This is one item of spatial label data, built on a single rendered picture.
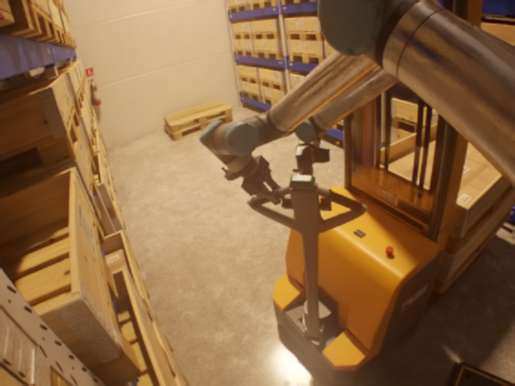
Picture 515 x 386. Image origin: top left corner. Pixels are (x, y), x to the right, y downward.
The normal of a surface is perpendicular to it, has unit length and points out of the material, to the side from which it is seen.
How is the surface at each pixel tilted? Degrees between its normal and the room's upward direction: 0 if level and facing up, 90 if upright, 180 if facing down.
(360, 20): 86
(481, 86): 70
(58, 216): 90
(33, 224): 90
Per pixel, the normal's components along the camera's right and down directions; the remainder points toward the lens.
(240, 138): 0.47, 0.14
